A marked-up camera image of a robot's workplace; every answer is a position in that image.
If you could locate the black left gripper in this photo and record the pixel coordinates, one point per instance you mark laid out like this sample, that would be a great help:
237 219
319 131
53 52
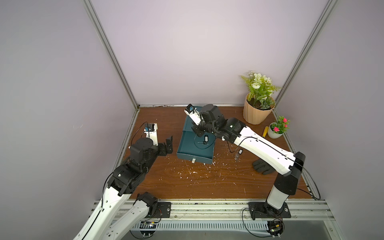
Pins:
162 151

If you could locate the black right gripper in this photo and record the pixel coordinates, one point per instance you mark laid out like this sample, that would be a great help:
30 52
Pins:
198 130

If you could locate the silver keys black tag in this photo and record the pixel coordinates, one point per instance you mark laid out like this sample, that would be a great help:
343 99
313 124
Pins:
205 141
238 154

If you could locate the teal drawer tray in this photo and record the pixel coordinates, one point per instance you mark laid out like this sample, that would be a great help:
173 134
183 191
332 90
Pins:
190 150

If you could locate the teal drawer cabinet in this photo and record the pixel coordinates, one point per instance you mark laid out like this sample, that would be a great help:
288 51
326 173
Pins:
199 125

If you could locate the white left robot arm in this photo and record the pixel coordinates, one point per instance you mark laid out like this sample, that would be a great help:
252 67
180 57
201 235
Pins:
121 184

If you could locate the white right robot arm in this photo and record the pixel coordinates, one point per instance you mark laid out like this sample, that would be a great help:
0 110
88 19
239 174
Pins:
288 165

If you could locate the beige ribbed flower pot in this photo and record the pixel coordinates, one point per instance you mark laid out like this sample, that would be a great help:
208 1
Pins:
256 116

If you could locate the green plant white flowers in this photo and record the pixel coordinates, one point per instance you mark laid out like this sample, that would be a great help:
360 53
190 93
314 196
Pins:
261 89

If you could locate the small white pot pink flowers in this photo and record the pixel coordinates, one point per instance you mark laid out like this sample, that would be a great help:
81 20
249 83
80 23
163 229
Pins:
278 128

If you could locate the black green work glove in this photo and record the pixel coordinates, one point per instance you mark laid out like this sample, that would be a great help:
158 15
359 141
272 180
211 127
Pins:
262 167

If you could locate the left small circuit board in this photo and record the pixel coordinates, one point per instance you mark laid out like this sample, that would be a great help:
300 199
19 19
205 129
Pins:
147 229

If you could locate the small circuit board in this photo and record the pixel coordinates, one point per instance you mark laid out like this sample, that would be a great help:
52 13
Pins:
147 229
276 227

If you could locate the right small circuit board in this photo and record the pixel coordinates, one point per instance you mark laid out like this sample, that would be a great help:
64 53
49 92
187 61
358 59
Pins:
276 227

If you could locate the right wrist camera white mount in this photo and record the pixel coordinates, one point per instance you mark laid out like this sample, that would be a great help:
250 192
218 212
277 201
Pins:
194 114

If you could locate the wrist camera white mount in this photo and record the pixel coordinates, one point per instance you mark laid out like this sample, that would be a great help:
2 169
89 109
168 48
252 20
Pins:
151 132
194 114

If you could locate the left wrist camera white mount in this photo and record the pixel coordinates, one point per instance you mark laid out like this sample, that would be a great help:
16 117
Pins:
151 132

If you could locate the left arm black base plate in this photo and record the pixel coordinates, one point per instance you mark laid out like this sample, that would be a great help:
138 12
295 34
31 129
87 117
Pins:
160 210

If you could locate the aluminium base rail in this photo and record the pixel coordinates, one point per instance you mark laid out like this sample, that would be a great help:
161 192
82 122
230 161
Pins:
240 209

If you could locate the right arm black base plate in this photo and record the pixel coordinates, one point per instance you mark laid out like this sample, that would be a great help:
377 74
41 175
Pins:
259 210

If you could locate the aluminium corner post left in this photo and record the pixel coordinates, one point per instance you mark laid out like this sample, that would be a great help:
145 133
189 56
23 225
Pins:
91 11

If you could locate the aluminium corner post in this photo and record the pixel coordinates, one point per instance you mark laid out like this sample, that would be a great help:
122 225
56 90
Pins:
91 11
321 22

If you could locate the aluminium corner post right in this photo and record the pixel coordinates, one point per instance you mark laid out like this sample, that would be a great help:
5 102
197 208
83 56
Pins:
321 22

